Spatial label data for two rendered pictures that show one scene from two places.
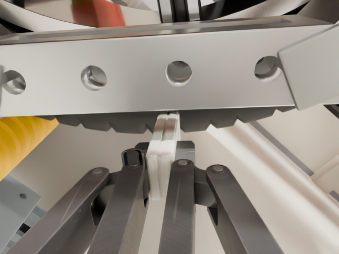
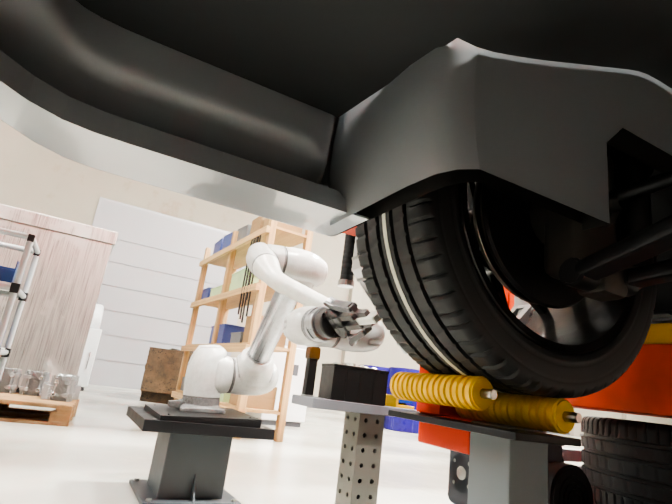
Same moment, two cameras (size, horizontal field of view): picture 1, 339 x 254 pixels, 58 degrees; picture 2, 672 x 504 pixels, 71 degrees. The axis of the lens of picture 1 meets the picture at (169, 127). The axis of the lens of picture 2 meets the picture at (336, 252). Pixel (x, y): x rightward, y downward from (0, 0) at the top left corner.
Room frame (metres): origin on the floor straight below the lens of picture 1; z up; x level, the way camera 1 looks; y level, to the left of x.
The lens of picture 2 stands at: (1.14, -0.32, 0.49)
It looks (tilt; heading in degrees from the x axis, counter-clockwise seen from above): 16 degrees up; 167
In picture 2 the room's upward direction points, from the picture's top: 7 degrees clockwise
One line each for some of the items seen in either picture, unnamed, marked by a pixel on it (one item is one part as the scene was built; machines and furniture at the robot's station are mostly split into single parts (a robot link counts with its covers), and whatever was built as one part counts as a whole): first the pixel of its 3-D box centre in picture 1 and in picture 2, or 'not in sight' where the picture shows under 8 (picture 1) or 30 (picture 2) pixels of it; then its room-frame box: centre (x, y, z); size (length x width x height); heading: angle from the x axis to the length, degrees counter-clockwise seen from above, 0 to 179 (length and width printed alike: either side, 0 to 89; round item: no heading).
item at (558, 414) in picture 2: not in sight; (508, 409); (0.30, 0.25, 0.49); 0.29 x 0.06 x 0.06; 13
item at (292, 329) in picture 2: not in sight; (309, 326); (-0.15, -0.07, 0.64); 0.16 x 0.13 x 0.11; 13
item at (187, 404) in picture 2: not in sight; (195, 403); (-1.02, -0.34, 0.35); 0.22 x 0.18 x 0.06; 101
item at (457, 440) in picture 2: not in sight; (460, 406); (0.18, 0.22, 0.48); 0.16 x 0.12 x 0.17; 13
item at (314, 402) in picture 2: not in sight; (358, 406); (-0.49, 0.20, 0.44); 0.43 x 0.17 x 0.03; 103
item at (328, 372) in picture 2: not in sight; (352, 382); (-0.49, 0.17, 0.51); 0.20 x 0.14 x 0.13; 95
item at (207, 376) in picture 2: not in sight; (208, 369); (-1.03, -0.31, 0.49); 0.18 x 0.16 x 0.22; 103
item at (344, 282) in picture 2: not in sight; (349, 258); (-0.05, -0.01, 0.83); 0.04 x 0.04 x 0.16
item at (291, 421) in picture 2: not in sight; (278, 367); (-4.76, 0.52, 0.64); 0.65 x 0.60 x 1.27; 17
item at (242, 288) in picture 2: not in sight; (234, 321); (-3.98, -0.13, 1.03); 2.15 x 0.58 x 2.05; 14
